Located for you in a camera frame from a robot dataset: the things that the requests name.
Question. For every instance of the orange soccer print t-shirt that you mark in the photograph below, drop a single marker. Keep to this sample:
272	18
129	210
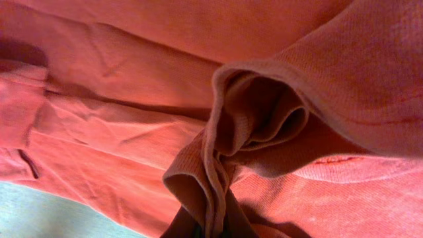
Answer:
310	112

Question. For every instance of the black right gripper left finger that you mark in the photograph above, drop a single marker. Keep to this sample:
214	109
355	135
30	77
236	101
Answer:
183	226

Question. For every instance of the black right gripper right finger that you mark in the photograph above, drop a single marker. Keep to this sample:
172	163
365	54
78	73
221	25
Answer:
236	224

